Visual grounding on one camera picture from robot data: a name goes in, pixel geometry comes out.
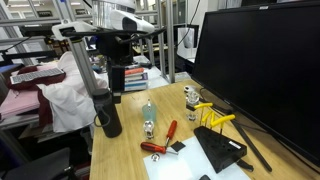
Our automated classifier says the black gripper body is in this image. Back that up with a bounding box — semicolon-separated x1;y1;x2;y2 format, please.
95;31;135;67

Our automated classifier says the red screwdriver thick handle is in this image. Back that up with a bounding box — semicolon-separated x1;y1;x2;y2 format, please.
140;141;180;156

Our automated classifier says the stack of books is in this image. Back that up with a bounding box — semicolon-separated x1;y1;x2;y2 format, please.
123;67;150;93

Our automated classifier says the black water bottle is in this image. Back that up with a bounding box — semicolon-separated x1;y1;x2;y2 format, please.
92;88;123;139

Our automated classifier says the grey metal pole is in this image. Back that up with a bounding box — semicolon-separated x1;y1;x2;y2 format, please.
67;36;102;98

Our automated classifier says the white box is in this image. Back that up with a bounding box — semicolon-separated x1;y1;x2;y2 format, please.
176;26;198;62

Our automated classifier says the white tape roll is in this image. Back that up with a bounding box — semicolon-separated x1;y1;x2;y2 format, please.
183;84;198;95

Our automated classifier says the clear glass perfume bottle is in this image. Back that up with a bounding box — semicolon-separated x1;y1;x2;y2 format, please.
184;89;201;122

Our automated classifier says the grey keyboard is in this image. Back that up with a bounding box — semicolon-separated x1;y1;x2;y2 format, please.
9;67;65;85

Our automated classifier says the small silver knob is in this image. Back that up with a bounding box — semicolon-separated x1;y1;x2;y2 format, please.
150;152;161;163

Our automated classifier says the maroon cloth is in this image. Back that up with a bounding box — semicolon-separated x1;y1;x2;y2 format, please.
5;64;67;126

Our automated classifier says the black square pad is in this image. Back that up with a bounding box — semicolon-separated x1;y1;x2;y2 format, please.
170;140;187;154

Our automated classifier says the pink cloth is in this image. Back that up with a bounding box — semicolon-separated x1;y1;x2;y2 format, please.
0;89;42;118

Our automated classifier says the white paper sheet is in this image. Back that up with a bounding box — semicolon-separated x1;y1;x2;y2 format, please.
142;135;252;180

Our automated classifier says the black chair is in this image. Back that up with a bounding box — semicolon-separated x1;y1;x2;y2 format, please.
2;147;79;180

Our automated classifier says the black hex key holder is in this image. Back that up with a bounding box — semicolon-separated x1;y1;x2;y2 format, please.
193;125;249;174

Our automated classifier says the large black monitor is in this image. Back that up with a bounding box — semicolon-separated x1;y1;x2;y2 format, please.
191;0;320;168

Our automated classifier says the black monitor stand bar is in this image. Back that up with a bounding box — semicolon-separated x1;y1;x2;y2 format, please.
229;119;273;173

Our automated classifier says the small black flat piece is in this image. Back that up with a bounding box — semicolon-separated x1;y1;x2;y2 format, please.
235;158;255;173

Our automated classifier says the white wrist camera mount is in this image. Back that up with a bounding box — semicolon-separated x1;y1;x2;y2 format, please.
51;19;98;42

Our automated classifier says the aluminium frame post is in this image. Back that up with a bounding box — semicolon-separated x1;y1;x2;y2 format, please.
155;0;177;85

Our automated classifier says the yellow handled hex key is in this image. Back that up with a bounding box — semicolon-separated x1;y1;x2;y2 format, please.
201;109;218;128
193;102;214;126
210;113;237;135

